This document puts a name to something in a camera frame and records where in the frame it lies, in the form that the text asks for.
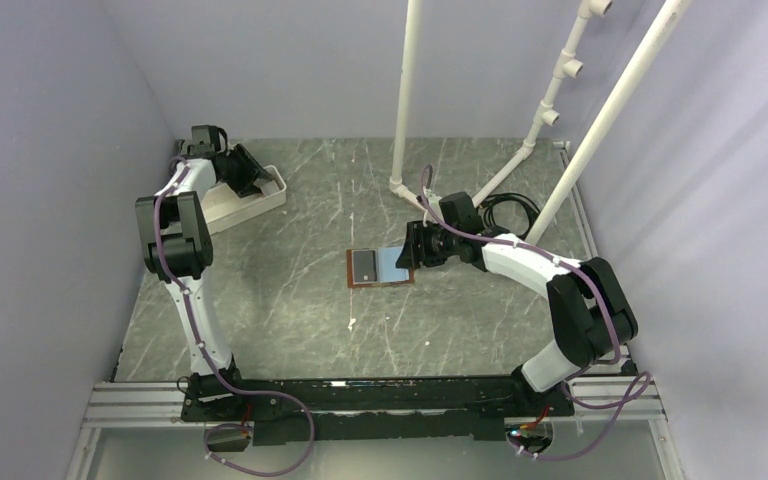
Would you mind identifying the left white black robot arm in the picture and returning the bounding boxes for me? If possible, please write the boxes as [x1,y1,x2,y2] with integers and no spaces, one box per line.
[135,144,272,420]

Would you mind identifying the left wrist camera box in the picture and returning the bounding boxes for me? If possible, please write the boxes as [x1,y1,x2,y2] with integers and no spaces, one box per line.
[186,124,228,159]

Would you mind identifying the aluminium extrusion rail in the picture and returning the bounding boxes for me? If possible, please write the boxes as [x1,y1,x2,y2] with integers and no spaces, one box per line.
[82,377,667,428]

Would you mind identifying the black credit card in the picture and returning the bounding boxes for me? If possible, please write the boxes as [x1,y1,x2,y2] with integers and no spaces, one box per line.
[351,249,378,285]

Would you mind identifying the brown leather card holder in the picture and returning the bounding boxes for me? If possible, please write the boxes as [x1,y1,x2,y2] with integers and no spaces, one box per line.
[346,246,414,289]

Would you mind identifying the white rectangular plastic tray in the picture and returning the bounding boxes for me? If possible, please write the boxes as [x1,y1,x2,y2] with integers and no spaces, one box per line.
[201,165,287,235]

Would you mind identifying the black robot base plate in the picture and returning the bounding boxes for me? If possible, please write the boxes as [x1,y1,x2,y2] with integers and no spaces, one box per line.
[181,375,575,446]

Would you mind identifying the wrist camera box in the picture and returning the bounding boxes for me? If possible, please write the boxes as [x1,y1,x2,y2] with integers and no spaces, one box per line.
[439,192,484,234]
[186,124,228,159]

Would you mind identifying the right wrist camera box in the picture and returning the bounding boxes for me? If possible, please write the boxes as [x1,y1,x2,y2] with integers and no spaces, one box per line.
[439,192,484,234]

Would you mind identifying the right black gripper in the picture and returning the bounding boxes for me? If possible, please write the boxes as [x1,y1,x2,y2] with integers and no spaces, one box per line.
[396,220,461,270]

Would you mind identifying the coiled black cable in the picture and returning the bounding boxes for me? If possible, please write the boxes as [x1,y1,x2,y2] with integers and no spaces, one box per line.
[476,192,542,244]

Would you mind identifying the white PVC pipe frame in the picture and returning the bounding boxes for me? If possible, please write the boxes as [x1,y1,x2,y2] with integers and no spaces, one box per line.
[385,1,690,207]

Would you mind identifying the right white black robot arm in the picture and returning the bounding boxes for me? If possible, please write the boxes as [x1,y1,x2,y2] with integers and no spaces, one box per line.
[396,221,639,415]

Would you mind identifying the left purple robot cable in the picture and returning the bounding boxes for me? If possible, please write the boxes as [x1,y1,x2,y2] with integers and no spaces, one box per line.
[152,156,318,478]

